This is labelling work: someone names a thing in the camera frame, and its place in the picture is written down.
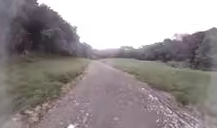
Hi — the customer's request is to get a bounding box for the grass field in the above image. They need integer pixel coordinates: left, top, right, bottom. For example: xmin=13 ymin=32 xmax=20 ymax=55
xmin=0 ymin=54 xmax=93 ymax=128
xmin=100 ymin=58 xmax=217 ymax=128

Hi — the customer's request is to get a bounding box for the grey cracked asphalt path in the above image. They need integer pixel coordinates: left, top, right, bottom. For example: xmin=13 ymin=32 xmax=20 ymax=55
xmin=2 ymin=59 xmax=207 ymax=128

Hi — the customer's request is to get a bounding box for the dark wood of trees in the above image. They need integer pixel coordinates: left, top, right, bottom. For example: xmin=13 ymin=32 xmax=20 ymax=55
xmin=0 ymin=0 xmax=96 ymax=60
xmin=92 ymin=27 xmax=217 ymax=72

